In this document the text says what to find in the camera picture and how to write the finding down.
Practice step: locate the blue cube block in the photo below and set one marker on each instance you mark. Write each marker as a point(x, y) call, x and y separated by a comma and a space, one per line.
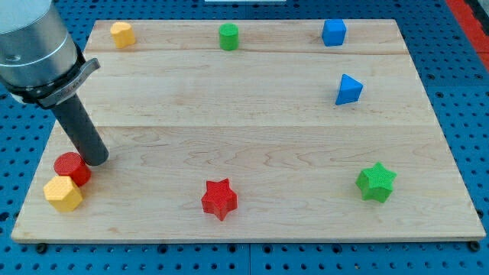
point(333, 32)

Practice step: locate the red star block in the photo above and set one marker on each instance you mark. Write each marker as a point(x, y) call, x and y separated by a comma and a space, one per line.
point(219, 199)

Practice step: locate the green star block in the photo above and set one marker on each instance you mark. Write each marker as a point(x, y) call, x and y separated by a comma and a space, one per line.
point(376, 182)

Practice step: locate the yellow heart block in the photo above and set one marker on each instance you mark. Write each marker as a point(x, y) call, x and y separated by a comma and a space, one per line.
point(122, 34)

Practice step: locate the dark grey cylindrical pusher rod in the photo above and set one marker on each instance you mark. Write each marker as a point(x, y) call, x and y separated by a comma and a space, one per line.
point(75, 121)

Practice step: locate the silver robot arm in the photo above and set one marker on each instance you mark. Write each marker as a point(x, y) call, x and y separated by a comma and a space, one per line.
point(42, 65)

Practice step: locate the red tape strip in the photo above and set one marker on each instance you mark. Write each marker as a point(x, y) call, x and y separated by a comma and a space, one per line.
point(474, 22)

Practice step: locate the green cylinder block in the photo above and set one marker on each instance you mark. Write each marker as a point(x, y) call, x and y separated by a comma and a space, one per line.
point(228, 36)

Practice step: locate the wooden board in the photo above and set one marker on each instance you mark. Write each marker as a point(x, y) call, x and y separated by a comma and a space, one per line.
point(175, 110)

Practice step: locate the blue triangular prism block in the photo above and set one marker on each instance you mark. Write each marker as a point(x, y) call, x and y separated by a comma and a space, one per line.
point(349, 90)

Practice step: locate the red cylinder block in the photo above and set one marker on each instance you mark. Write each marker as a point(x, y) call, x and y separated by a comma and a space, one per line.
point(73, 165)

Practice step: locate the grey flange mount plate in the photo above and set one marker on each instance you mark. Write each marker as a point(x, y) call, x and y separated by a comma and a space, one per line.
point(59, 90)

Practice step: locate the yellow hexagon block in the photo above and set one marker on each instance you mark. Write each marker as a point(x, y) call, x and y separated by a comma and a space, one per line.
point(63, 194)

